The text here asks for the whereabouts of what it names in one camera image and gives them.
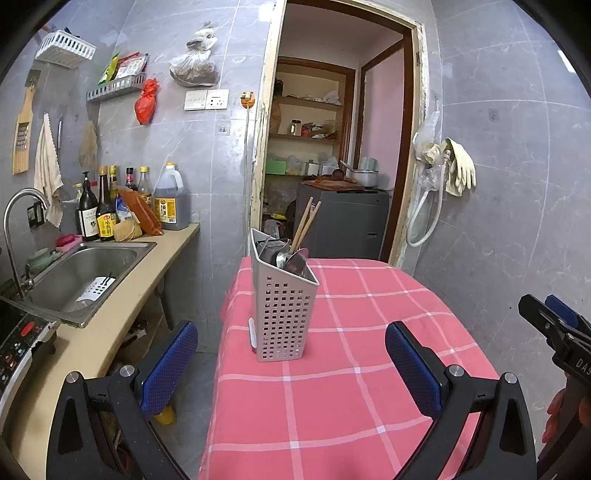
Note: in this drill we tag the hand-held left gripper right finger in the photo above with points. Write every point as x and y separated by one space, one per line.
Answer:
413 371

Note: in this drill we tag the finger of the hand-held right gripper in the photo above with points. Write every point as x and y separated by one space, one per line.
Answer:
565 310
540 318

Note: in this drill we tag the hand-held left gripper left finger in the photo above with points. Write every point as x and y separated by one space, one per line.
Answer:
168 364

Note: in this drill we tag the white perforated utensil holder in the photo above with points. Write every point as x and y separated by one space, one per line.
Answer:
281 314

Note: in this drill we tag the person's right hand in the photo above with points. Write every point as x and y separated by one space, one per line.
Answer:
554 415

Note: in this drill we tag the pink checked tablecloth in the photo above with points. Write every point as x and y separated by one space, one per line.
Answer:
346 369

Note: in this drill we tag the beige kitchen counter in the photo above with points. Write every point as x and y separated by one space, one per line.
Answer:
115 318

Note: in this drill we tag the white perforated plastic piece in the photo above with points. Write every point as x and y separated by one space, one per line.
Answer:
97 288

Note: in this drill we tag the steel sink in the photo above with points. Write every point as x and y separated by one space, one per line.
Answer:
74 272

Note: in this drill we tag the yellow crumpled bag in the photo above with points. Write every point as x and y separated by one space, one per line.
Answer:
127 230

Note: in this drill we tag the black induction cooker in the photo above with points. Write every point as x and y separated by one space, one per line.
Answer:
18 350

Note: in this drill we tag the orange red packet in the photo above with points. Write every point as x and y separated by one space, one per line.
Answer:
141 212

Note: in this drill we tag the pink soap dish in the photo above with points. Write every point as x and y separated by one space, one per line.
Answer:
68 243

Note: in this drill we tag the large dark oil jug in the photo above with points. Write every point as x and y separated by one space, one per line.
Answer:
171 203

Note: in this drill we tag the grey small fridge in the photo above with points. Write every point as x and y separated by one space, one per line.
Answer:
341 221

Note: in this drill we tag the beige rubber gloves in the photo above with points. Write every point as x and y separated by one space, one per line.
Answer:
461 166

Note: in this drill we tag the brown sauce bottle yellow cap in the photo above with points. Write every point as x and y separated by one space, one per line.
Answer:
145 189

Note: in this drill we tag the dark sauce bottle red cap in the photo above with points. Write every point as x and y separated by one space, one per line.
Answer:
131 180

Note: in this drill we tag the dark sauce bottle yellow cap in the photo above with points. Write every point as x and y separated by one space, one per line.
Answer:
113 182

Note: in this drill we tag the metal pot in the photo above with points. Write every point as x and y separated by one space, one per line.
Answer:
366 177

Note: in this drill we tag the clear hanging plastic bag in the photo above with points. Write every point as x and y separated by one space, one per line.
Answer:
427 152

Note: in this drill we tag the wooden chopping board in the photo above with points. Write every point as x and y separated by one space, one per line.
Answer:
330 183

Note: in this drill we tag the white hanging towel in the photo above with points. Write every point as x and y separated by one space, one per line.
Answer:
47 175

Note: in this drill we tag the green box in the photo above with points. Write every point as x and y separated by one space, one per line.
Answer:
276 167

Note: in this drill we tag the metal faucet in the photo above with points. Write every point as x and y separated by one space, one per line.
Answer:
18 196

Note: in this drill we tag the hanging metal tool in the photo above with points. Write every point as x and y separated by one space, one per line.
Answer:
60 136

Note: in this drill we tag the red plastic bag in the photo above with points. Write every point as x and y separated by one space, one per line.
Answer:
146 104

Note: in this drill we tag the glass jar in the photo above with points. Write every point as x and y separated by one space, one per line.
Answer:
296 128

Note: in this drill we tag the wooden grater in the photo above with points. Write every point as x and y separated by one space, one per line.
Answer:
25 134

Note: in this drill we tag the wooden shelf unit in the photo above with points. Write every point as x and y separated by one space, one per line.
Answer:
309 110

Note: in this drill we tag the clear bag of dried goods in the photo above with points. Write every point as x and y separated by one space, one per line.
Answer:
194 71

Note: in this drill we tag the red white packet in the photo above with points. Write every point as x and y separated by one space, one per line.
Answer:
131 65

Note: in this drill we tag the green yellow packet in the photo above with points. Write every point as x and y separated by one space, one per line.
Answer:
108 69

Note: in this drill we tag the small white plastic bag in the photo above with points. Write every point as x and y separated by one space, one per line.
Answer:
201 39

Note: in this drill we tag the black wall adapter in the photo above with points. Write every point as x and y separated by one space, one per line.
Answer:
35 214

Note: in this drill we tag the small wall plate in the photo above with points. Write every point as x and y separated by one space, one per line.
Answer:
222 129

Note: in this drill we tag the worn door frame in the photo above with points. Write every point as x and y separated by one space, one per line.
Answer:
263 138

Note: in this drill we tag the white wall switch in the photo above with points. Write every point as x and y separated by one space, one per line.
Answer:
195 100

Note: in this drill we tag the white wall socket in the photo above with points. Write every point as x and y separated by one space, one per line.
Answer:
218 99

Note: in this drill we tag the grey wall shelf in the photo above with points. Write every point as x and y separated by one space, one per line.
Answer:
115 88

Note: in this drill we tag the white plastic wall basket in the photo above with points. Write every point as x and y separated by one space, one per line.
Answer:
64 48

